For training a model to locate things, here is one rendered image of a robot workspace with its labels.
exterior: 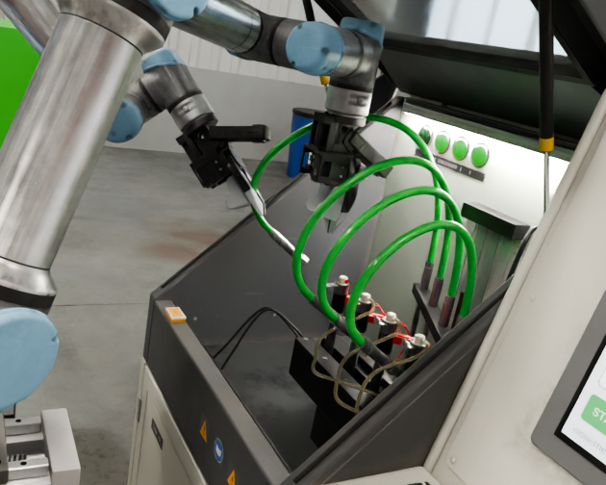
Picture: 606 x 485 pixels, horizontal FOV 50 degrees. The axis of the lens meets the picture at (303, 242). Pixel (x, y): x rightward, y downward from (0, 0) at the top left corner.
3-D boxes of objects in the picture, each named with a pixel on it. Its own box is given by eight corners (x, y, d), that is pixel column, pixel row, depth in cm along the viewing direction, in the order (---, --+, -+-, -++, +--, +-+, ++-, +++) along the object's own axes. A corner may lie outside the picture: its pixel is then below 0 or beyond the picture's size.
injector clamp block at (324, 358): (282, 402, 133) (294, 336, 128) (324, 397, 138) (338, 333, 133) (371, 518, 105) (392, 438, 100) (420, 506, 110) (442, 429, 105)
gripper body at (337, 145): (296, 175, 115) (309, 107, 111) (338, 178, 119) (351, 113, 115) (317, 188, 108) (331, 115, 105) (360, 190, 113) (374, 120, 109)
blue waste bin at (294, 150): (273, 169, 775) (284, 105, 752) (316, 173, 803) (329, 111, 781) (294, 183, 725) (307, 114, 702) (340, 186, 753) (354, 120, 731)
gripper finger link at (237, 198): (240, 228, 124) (216, 187, 125) (267, 212, 123) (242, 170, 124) (237, 227, 121) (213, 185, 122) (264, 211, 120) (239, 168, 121)
